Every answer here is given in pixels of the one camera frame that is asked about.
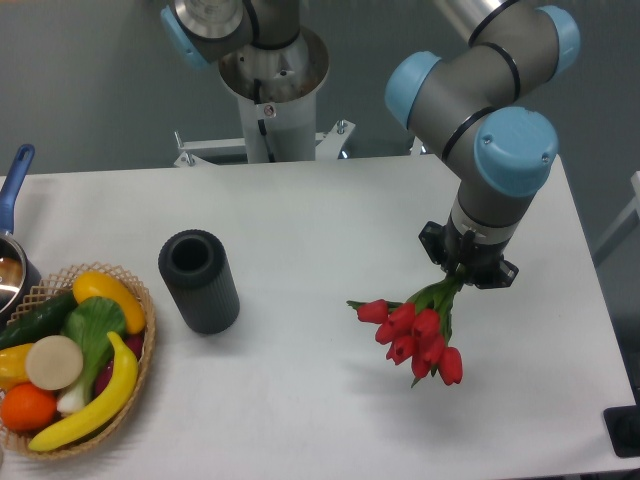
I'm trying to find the blue handled saucepan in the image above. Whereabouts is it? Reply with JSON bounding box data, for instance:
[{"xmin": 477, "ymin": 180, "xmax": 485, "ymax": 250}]
[{"xmin": 1, "ymin": 144, "xmax": 41, "ymax": 329}]

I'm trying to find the dark red vegetable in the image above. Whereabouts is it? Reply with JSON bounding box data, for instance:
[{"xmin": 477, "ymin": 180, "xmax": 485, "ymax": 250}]
[{"xmin": 93, "ymin": 333, "xmax": 144, "ymax": 397}]

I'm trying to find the dark grey ribbed vase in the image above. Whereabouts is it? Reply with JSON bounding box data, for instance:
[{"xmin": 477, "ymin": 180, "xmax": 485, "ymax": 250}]
[{"xmin": 158, "ymin": 229, "xmax": 240, "ymax": 335}]

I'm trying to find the yellow bell pepper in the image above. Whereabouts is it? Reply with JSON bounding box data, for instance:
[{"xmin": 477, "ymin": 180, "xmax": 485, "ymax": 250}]
[{"xmin": 0, "ymin": 343, "xmax": 33, "ymax": 392}]

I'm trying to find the red tulip bouquet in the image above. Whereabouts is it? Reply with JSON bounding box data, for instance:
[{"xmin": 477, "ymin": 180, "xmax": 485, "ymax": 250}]
[{"xmin": 347, "ymin": 267, "xmax": 465, "ymax": 386}]

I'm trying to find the white metal base frame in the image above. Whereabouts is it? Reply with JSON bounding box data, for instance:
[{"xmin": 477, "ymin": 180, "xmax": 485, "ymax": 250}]
[{"xmin": 172, "ymin": 118, "xmax": 431, "ymax": 168}]

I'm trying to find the green cucumber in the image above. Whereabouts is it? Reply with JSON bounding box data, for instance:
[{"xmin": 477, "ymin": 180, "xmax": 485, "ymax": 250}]
[{"xmin": 1, "ymin": 291, "xmax": 77, "ymax": 349}]

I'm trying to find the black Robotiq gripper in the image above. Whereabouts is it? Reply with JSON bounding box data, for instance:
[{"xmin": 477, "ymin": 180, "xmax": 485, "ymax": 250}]
[{"xmin": 418, "ymin": 219, "xmax": 519, "ymax": 289}]

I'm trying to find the black device at edge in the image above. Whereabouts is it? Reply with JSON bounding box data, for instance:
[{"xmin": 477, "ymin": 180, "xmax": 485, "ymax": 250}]
[{"xmin": 603, "ymin": 405, "xmax": 639, "ymax": 458}]

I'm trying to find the orange fruit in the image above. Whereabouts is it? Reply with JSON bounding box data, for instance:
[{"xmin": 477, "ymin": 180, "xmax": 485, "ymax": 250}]
[{"xmin": 1, "ymin": 383, "xmax": 57, "ymax": 432}]

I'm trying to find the beige round disc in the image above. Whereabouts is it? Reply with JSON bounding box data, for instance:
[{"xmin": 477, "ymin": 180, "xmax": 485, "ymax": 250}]
[{"xmin": 25, "ymin": 335, "xmax": 84, "ymax": 391}]

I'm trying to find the white frame at right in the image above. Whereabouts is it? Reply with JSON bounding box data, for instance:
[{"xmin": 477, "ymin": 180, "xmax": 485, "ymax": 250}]
[{"xmin": 592, "ymin": 171, "xmax": 639, "ymax": 268}]

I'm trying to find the green bok choy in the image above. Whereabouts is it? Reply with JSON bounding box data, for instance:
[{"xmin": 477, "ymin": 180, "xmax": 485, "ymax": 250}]
[{"xmin": 57, "ymin": 296, "xmax": 126, "ymax": 416}]

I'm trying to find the woven wicker basket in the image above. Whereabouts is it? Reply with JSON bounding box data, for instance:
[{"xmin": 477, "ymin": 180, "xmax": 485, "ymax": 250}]
[{"xmin": 1, "ymin": 262, "xmax": 156, "ymax": 460}]

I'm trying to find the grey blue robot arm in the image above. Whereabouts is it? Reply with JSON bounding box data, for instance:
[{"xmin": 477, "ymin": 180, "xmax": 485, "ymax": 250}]
[{"xmin": 160, "ymin": 1, "xmax": 581, "ymax": 289}]

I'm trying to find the yellow banana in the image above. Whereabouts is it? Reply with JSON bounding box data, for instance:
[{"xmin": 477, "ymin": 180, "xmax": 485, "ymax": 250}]
[{"xmin": 28, "ymin": 331, "xmax": 138, "ymax": 452}]

